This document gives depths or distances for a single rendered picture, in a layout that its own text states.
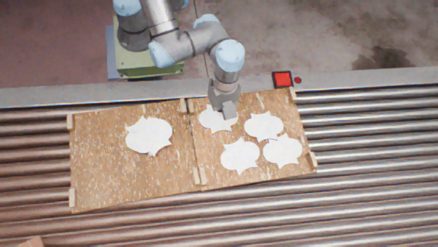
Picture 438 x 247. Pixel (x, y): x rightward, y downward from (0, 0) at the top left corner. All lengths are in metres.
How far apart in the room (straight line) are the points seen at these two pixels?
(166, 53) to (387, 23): 2.50
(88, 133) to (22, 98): 0.29
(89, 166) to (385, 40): 2.48
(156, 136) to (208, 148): 0.18
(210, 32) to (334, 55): 1.92
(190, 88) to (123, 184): 0.44
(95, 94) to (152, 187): 0.43
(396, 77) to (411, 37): 1.62
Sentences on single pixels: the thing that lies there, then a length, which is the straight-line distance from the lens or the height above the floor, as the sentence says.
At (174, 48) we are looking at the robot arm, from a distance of 0.95.
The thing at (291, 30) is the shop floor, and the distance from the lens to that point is 2.85.
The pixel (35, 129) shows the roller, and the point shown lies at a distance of 1.37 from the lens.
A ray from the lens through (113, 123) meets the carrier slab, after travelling 1.28.
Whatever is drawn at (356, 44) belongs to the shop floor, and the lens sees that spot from 2.96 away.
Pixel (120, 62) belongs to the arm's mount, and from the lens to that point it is 1.39.
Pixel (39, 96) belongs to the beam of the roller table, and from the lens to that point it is 1.43.
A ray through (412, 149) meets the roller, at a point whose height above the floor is 0.92.
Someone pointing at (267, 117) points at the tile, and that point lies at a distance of 1.29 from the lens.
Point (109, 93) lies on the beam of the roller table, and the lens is 1.36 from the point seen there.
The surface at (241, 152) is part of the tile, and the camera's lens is 1.22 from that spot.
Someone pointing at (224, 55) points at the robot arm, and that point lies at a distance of 0.91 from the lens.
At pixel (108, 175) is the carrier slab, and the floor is 0.94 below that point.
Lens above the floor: 2.07
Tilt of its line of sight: 64 degrees down
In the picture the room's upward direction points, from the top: 11 degrees clockwise
